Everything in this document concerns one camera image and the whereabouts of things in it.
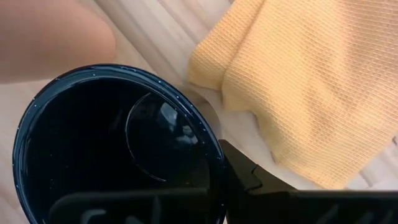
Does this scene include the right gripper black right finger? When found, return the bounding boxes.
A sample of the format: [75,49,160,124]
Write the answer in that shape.
[218,139,398,224]

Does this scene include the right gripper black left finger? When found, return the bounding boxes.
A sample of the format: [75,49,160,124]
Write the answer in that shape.
[48,187,210,224]

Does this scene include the dark blue speckled enamel mug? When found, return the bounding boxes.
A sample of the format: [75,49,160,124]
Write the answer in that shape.
[12,63,227,224]

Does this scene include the yellow waffle cloth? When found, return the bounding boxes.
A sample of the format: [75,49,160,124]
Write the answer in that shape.
[187,0,398,190]

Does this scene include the small orange plastic cup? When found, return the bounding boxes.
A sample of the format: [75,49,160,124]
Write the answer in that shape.
[0,0,116,84]

